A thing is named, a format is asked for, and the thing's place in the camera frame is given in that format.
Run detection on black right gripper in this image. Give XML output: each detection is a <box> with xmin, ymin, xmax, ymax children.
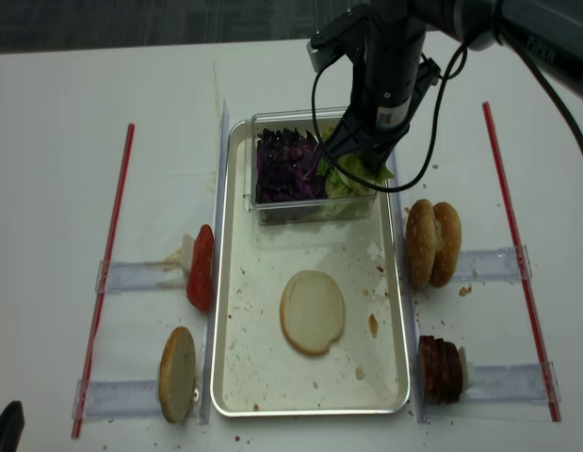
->
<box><xmin>320</xmin><ymin>96</ymin><xmax>410</xmax><ymax>180</ymax></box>

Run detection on green lettuce leaves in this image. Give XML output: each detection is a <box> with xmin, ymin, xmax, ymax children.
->
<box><xmin>316</xmin><ymin>124</ymin><xmax>396</xmax><ymax>199</ymax></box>

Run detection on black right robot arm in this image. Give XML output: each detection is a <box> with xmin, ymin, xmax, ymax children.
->
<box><xmin>307</xmin><ymin>1</ymin><xmax>583</xmax><ymax>167</ymax></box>

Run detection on bread crumb piece on tray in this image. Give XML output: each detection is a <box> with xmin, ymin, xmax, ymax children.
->
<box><xmin>369</xmin><ymin>314</ymin><xmax>379</xmax><ymax>338</ymax></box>

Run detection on white tomato pusher block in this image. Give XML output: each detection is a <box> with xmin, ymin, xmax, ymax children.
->
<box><xmin>156</xmin><ymin>234</ymin><xmax>195</xmax><ymax>288</ymax></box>

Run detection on tomato slices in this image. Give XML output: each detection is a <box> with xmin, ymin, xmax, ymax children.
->
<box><xmin>186</xmin><ymin>224</ymin><xmax>215</xmax><ymax>313</ymax></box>

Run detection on stack of sliced meat patties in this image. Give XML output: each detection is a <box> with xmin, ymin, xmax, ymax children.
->
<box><xmin>418</xmin><ymin>335</ymin><xmax>464</xmax><ymax>404</ymax></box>

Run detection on clear tomato slider track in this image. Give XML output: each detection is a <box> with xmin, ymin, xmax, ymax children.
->
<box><xmin>95</xmin><ymin>261</ymin><xmax>186</xmax><ymax>294</ymax></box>

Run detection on shredded purple cabbage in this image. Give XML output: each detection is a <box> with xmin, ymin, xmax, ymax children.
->
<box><xmin>255</xmin><ymin>128</ymin><xmax>327</xmax><ymax>203</ymax></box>

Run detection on clear plastic salad container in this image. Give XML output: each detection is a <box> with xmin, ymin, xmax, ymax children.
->
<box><xmin>244</xmin><ymin>110</ymin><xmax>376</xmax><ymax>225</ymax></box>

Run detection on sesame bun top near tray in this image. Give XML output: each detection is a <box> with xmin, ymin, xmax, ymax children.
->
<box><xmin>405</xmin><ymin>199</ymin><xmax>436</xmax><ymax>288</ymax></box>

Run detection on sesame bun top outer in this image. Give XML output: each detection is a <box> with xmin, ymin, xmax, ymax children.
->
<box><xmin>429</xmin><ymin>202</ymin><xmax>462</xmax><ymax>287</ymax></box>

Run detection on bun bottom on tray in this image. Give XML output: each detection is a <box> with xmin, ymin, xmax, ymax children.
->
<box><xmin>280</xmin><ymin>270</ymin><xmax>346</xmax><ymax>356</ymax></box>

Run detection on white metal tray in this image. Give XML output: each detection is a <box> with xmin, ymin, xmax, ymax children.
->
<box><xmin>211</xmin><ymin>121</ymin><xmax>410</xmax><ymax>418</ymax></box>

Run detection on clear bun slider track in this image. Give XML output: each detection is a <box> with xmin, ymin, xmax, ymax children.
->
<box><xmin>451</xmin><ymin>246</ymin><xmax>531</xmax><ymax>283</ymax></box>
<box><xmin>72</xmin><ymin>379</ymin><xmax>163</xmax><ymax>421</ymax></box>

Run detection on white patty pusher block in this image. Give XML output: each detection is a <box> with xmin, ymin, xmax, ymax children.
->
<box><xmin>458</xmin><ymin>347</ymin><xmax>473</xmax><ymax>397</ymax></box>

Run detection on clear patty slider track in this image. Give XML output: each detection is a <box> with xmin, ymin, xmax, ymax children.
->
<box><xmin>460</xmin><ymin>363</ymin><xmax>547</xmax><ymax>404</ymax></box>

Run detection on bun slice on left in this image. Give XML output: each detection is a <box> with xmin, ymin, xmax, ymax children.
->
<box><xmin>157</xmin><ymin>327</ymin><xmax>196</xmax><ymax>424</ymax></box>

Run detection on left red strip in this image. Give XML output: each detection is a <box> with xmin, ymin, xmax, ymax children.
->
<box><xmin>71</xmin><ymin>123</ymin><xmax>136</xmax><ymax>440</ymax></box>

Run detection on red strip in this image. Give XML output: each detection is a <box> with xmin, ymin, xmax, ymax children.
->
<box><xmin>71</xmin><ymin>123</ymin><xmax>136</xmax><ymax>440</ymax></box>
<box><xmin>482</xmin><ymin>101</ymin><xmax>562</xmax><ymax>423</ymax></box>

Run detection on right red strip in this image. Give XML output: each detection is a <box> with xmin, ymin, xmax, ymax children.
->
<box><xmin>482</xmin><ymin>101</ymin><xmax>562</xmax><ymax>423</ymax></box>

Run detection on clear left bun slider track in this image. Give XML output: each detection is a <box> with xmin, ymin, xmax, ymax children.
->
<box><xmin>72</xmin><ymin>379</ymin><xmax>163</xmax><ymax>421</ymax></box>

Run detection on black left gripper tip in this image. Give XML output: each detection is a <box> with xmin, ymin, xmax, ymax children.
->
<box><xmin>0</xmin><ymin>400</ymin><xmax>25</xmax><ymax>452</ymax></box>

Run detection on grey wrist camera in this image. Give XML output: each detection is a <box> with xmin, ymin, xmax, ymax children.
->
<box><xmin>305</xmin><ymin>11</ymin><xmax>367</xmax><ymax>74</ymax></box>

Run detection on clear rail left of tray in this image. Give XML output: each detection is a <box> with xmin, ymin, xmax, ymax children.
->
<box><xmin>198</xmin><ymin>100</ymin><xmax>230</xmax><ymax>426</ymax></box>

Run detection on clear rail of tray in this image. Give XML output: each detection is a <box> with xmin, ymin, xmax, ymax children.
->
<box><xmin>198</xmin><ymin>100</ymin><xmax>230</xmax><ymax>426</ymax></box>
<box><xmin>381</xmin><ymin>150</ymin><xmax>433</xmax><ymax>424</ymax></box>

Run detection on clear rail right of tray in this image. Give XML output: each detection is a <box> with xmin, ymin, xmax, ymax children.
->
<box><xmin>381</xmin><ymin>150</ymin><xmax>433</xmax><ymax>424</ymax></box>

